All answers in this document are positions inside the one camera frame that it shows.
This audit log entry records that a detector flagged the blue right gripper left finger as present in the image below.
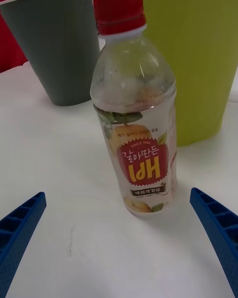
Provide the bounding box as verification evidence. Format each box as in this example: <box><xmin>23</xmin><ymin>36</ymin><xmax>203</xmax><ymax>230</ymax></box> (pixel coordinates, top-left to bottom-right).
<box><xmin>0</xmin><ymin>191</ymin><xmax>47</xmax><ymax>298</ymax></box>

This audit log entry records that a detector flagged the clear bottle with red cap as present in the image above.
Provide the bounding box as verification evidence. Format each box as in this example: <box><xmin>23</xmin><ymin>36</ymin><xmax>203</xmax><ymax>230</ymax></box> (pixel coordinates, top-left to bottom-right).
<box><xmin>89</xmin><ymin>0</ymin><xmax>178</xmax><ymax>220</ymax></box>

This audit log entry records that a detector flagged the grey plastic bin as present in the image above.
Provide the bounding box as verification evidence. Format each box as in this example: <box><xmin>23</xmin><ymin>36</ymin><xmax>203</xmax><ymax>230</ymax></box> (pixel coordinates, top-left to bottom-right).
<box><xmin>0</xmin><ymin>0</ymin><xmax>101</xmax><ymax>107</ymax></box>

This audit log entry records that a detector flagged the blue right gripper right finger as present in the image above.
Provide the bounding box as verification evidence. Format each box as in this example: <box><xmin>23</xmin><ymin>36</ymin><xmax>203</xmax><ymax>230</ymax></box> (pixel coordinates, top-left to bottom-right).
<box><xmin>189</xmin><ymin>187</ymin><xmax>238</xmax><ymax>298</ymax></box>

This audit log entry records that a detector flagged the yellow-green plastic bin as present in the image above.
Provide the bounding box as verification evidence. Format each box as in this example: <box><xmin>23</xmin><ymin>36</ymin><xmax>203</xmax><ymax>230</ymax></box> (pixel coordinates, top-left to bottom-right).
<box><xmin>88</xmin><ymin>0</ymin><xmax>238</xmax><ymax>147</ymax></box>

